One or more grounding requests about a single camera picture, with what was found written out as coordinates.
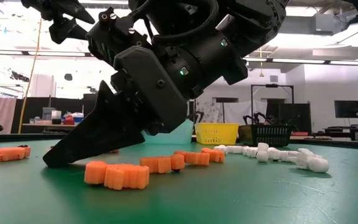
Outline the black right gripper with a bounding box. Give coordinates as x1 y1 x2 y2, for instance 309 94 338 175
42 45 189 169

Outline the black screen panel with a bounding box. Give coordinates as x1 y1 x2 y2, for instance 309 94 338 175
278 103 312 133

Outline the black slotted plastic basket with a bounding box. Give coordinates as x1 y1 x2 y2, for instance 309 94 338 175
238 124 293 147

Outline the clear plastic container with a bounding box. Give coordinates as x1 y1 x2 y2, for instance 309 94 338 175
42 107 57 121

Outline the black wall monitor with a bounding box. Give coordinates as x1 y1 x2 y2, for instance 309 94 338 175
334 100 358 119

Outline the black desk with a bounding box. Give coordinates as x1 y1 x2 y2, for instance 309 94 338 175
312 124 358 142

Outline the black partition panel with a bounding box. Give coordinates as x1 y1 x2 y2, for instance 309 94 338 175
11 93 105 134

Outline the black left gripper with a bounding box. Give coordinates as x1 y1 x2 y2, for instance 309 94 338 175
20 0 96 44

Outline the orange extension cable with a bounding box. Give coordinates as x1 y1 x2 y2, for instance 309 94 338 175
17 18 43 134

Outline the white patterned sheet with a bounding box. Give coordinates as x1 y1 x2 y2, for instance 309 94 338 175
196 101 225 124

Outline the black metal frame stand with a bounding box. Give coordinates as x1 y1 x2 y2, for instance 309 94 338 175
250 83 294 125

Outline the wooden work table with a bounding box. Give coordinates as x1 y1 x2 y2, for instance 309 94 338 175
22 123 88 131

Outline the ceiling light strip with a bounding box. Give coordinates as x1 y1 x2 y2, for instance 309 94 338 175
0 48 358 67

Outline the yellow slotted plastic basket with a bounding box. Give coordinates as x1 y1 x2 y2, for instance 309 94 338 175
194 122 240 146

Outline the teal translucent plastic bin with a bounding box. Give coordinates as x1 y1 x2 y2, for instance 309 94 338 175
141 119 195 145

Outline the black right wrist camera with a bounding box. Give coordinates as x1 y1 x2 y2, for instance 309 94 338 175
85 5 155 68

